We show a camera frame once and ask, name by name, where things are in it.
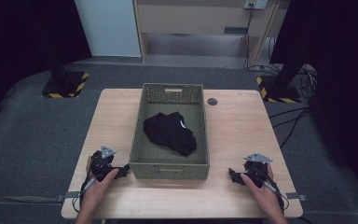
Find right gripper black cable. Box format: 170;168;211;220
251;167;290;213

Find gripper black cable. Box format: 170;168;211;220
71;175;97;215
251;167;290;213

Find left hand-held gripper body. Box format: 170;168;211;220
89;144;121;183

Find black t-shirt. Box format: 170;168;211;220
143;111;198;158

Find person's right hand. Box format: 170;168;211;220
240;163;286;219

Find green woven basket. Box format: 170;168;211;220
129;82;211;181

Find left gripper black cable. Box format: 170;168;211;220
71;175;97;215

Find person's left hand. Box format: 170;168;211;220
79;156;120;219

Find white power socket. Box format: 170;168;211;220
243;0;269;10

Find black floor cables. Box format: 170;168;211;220
268;106;312;149

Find black socket cable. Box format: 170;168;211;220
241;3;256;70

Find black stand with striped base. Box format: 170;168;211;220
27;0;90;100
255;46;309;105

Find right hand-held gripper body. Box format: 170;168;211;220
243;152;274;188

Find black curtain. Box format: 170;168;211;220
0;0;93;133
269;0;358;202

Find grey tape strip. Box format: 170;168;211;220
55;190;80;203
284;191;309;203

